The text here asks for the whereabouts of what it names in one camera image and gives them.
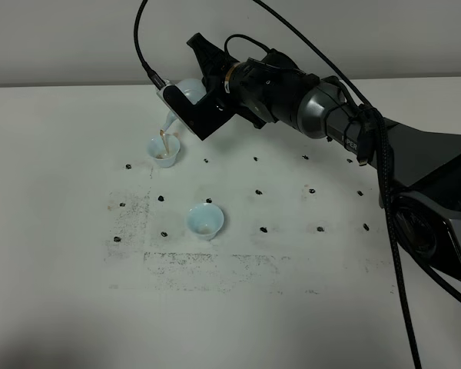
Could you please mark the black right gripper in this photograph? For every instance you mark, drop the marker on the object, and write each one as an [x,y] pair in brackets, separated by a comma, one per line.
[214,109]

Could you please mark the light blue porcelain teapot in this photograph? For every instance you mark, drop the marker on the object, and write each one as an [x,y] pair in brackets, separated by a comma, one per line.
[180,99]

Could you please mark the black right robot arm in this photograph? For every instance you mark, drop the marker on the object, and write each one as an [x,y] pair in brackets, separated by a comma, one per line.
[424,167]

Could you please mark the far light blue teacup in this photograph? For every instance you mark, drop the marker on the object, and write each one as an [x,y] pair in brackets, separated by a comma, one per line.
[164,150]

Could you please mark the light blue teacup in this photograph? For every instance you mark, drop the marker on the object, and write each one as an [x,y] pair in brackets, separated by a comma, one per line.
[164,150]
[205,220]

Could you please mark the near light blue teacup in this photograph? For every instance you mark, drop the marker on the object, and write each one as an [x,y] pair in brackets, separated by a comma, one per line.
[205,220]

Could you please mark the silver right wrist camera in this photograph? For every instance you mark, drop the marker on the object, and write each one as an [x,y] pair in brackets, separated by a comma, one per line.
[160,92]

